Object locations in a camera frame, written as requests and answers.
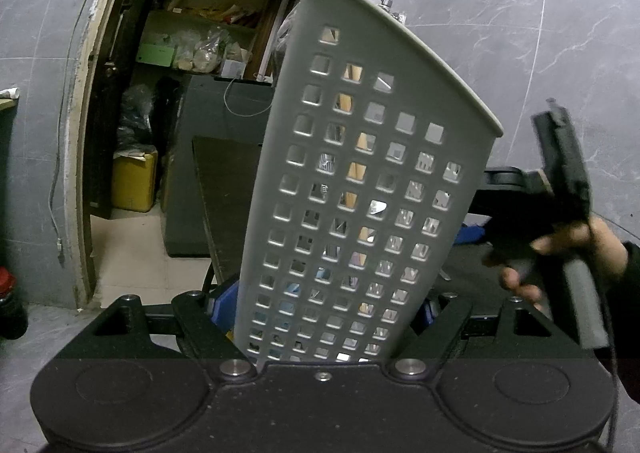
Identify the person's right hand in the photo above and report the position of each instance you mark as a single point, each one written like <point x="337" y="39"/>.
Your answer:
<point x="607" y="248"/>

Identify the grey cabinet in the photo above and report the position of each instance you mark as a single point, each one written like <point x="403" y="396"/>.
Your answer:
<point x="200" y="108"/>

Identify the light wooden chopstick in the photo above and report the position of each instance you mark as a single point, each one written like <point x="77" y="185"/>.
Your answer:
<point x="356" y="170"/>

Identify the small white box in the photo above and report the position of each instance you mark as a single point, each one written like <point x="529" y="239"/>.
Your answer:
<point x="232" y="69"/>

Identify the metal wall faucet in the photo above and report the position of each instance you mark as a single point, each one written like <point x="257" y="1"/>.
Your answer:
<point x="390" y="8"/>

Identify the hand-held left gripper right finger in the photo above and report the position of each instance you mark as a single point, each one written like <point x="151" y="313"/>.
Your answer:
<point x="431" y="315"/>

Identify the person's right forearm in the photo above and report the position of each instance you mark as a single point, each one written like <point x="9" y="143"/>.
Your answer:
<point x="631" y="293"/>

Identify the red capped dark bottle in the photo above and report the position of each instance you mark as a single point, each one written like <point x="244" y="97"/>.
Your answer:
<point x="12" y="308"/>

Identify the dark plastic bag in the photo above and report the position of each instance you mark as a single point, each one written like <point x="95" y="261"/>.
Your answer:
<point x="135" y="118"/>

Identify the dark wooden door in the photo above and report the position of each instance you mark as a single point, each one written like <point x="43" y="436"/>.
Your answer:
<point x="107" y="108"/>

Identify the crumpled white paper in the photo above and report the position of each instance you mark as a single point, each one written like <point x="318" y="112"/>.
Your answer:
<point x="9" y="93"/>

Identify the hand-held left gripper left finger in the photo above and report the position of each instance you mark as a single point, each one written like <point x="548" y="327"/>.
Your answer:
<point x="222" y="308"/>

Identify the white perforated utensil basket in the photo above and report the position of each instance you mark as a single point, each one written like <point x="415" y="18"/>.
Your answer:
<point x="300" y="33"/>

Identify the kitchen counter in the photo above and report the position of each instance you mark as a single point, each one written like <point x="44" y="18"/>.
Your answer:
<point x="6" y="105"/>

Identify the green box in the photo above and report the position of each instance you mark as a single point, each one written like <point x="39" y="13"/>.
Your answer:
<point x="156" y="55"/>

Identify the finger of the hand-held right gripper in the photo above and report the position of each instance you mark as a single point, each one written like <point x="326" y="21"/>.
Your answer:
<point x="477" y="234"/>
<point x="505" y="176"/>

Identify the yellow plastic container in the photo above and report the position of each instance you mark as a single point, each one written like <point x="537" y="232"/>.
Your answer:
<point x="134" y="183"/>

